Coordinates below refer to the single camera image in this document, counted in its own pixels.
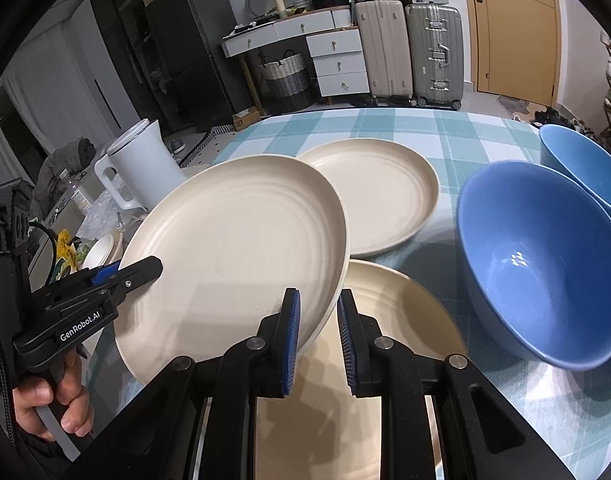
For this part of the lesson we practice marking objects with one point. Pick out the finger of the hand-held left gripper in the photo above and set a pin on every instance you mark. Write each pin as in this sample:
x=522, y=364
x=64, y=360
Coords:
x=105, y=275
x=140, y=270

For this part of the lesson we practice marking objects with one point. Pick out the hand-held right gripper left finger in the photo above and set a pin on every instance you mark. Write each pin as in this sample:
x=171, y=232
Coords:
x=291, y=345

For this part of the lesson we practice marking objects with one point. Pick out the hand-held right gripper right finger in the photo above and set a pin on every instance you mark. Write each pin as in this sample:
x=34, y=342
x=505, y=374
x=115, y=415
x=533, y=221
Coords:
x=348, y=350

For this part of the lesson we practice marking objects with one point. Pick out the cream round plate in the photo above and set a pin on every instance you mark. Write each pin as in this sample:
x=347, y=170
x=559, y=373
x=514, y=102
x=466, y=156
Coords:
x=400, y=310
x=225, y=260
x=385, y=195

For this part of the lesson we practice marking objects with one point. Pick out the blue ceramic bowl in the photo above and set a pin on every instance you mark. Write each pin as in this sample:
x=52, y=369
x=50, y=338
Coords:
x=575, y=155
x=535, y=270

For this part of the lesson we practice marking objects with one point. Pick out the person's left hand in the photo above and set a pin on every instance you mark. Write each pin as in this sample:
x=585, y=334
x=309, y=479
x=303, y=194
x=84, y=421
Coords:
x=30, y=405

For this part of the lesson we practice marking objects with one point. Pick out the small cream bowl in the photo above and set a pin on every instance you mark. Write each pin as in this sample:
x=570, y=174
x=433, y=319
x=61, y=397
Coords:
x=103, y=252

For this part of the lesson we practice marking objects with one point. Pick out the yellow snack packet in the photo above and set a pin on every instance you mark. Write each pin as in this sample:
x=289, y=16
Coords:
x=66, y=247

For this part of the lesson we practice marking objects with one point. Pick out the clear plastic bag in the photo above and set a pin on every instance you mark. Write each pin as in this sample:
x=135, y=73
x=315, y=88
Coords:
x=105, y=212

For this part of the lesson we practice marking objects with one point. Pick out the white electric kettle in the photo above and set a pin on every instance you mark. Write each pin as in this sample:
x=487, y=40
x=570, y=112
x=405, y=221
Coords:
x=145, y=165

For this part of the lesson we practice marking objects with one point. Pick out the dark grey jacket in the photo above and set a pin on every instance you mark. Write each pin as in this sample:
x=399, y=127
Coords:
x=60, y=165

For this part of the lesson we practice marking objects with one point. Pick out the black white patterned rug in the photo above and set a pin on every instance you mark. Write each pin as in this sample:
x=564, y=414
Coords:
x=205, y=142

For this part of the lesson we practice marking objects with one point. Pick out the small cardboard box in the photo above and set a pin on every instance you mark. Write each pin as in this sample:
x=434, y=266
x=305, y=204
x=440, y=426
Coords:
x=246, y=119

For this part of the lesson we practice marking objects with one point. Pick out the black refrigerator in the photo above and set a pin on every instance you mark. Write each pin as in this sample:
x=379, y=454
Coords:
x=195, y=60

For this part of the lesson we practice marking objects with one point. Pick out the woven storage basket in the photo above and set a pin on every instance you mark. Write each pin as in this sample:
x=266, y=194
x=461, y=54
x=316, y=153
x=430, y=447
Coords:
x=285, y=85

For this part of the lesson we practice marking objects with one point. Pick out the black glass cabinet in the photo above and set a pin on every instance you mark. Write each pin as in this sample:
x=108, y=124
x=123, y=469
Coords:
x=120, y=35

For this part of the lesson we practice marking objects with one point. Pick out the teal checked tablecloth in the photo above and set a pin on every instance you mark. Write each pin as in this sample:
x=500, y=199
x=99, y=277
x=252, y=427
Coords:
x=485, y=130

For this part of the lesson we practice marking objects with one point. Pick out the white drawer chest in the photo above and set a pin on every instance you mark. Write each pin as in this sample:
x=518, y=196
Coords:
x=335, y=65

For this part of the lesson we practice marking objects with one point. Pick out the white dressing table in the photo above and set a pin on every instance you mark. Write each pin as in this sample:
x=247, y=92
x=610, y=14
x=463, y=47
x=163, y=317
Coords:
x=295, y=25

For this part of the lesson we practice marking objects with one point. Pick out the grey fluffy rug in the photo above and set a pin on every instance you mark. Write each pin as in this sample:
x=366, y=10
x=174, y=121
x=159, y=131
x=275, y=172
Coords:
x=514, y=106

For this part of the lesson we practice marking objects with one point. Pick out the cream bottle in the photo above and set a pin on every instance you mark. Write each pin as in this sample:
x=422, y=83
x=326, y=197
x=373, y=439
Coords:
x=280, y=6

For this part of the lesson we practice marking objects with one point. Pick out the beige hard suitcase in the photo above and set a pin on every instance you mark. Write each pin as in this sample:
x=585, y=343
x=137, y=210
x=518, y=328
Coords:
x=383, y=50

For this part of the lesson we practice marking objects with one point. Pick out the silver hard suitcase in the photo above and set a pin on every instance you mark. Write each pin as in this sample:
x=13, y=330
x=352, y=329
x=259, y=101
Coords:
x=433, y=55

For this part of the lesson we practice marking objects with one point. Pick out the pile of sandals and sneakers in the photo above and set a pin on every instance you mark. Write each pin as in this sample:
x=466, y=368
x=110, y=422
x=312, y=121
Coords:
x=555, y=120

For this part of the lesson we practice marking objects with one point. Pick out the wooden door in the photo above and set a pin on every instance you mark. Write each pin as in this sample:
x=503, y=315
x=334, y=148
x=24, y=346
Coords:
x=515, y=35

